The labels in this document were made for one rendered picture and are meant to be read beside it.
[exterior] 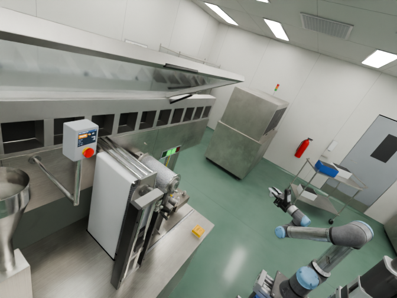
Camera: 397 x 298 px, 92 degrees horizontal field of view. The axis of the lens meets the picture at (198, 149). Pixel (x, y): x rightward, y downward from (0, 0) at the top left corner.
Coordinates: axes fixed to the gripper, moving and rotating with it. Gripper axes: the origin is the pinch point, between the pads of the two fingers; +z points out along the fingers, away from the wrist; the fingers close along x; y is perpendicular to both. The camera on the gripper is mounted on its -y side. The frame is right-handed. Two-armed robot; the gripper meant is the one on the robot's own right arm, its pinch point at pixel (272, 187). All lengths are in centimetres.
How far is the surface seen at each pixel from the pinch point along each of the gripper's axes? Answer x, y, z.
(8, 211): -146, -45, -20
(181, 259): -85, 22, -17
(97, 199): -126, -12, 11
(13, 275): -152, -14, -17
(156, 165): -92, -20, 22
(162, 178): -91, -18, 13
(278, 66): 289, -67, 285
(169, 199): -88, -7, 5
